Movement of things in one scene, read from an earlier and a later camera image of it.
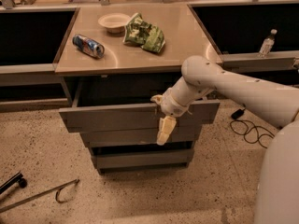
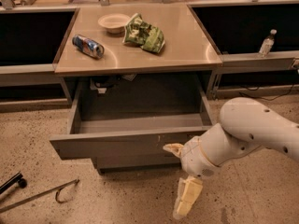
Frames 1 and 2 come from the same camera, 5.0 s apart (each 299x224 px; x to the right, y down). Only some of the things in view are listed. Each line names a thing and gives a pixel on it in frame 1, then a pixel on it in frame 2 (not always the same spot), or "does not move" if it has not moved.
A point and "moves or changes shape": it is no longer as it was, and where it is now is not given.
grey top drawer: (123, 104) moves or changes shape
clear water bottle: (267, 45) does not move
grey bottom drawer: (143, 161) does not move
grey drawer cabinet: (110, 63) does not move
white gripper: (170, 105) → (193, 158)
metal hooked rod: (57, 189) does not move
